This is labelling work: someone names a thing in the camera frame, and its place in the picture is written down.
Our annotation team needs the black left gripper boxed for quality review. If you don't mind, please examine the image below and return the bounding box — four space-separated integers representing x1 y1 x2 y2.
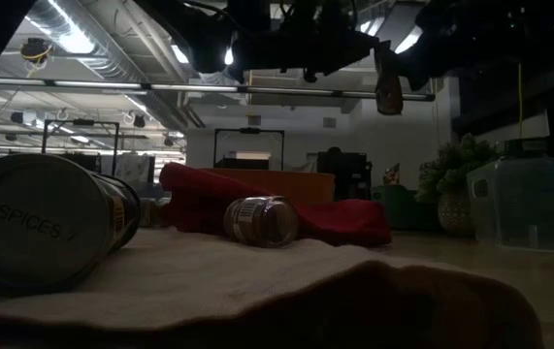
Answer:
230 0 380 83

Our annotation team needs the orange spice packet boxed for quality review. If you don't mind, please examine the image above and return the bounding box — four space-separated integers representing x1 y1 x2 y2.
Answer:
374 40 405 116
382 162 402 187

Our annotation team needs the large spices tin can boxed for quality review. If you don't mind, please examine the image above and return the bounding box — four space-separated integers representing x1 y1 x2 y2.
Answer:
0 153 143 298

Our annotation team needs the black cabinet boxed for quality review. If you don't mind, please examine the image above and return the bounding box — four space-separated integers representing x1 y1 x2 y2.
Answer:
315 146 375 202

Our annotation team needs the artificial green potted plant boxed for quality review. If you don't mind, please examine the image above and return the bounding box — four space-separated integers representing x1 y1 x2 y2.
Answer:
414 132 502 238

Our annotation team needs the teal plastic bin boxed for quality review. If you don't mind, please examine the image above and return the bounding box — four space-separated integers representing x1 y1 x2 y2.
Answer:
370 183 434 232

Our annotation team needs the clear plastic bin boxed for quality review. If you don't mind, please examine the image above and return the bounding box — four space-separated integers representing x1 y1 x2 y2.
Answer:
466 154 554 255

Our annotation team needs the small glass spice jar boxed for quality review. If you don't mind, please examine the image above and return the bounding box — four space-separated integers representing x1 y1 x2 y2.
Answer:
222 195 301 250

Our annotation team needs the red cloth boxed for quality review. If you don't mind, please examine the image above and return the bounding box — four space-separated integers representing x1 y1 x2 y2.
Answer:
159 161 394 248

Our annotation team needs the beige cloth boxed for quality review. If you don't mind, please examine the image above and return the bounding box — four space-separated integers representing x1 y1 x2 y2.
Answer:
0 226 545 349

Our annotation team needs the black yellow ceiling device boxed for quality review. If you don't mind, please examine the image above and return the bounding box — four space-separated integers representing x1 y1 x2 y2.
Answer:
18 37 54 68

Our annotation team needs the black station frame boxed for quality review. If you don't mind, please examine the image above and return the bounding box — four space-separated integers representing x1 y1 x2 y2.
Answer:
41 118 121 172
212 127 286 172

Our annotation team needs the silver ventilation duct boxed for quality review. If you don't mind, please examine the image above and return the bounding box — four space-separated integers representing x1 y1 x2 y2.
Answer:
7 0 193 132

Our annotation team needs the silver overhead rail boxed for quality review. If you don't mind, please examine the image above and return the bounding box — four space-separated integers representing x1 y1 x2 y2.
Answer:
0 76 437 103

